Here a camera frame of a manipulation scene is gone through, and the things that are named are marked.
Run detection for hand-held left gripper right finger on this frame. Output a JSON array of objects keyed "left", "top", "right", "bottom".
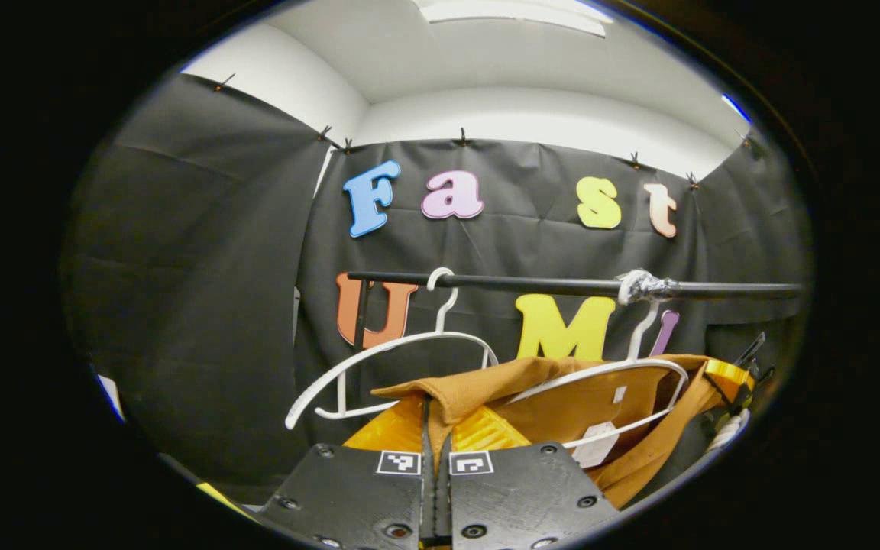
[{"left": 440, "top": 405, "right": 622, "bottom": 549}]

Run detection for black clothes rack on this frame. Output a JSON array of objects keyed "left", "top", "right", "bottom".
[{"left": 347, "top": 270, "right": 804, "bottom": 352}]

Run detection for white hanger taped to rail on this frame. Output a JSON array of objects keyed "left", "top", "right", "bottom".
[{"left": 507, "top": 299, "right": 690, "bottom": 451}]

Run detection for brown jacket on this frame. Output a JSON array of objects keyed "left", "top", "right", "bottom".
[{"left": 371, "top": 354, "right": 725, "bottom": 510}]

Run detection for black backdrop cloth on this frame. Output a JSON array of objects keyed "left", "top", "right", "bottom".
[{"left": 62, "top": 73, "right": 811, "bottom": 505}]

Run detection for clear tape wrap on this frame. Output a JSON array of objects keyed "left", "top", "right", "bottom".
[{"left": 616, "top": 267, "right": 679, "bottom": 306}]

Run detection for empty white hanger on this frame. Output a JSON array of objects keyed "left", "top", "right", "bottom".
[{"left": 284, "top": 267, "right": 500, "bottom": 431}]

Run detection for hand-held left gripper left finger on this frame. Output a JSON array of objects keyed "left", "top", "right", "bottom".
[{"left": 255, "top": 392, "right": 438, "bottom": 549}]

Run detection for ceiling light panel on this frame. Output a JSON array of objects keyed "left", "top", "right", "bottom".
[{"left": 416, "top": 0, "right": 615, "bottom": 37}]

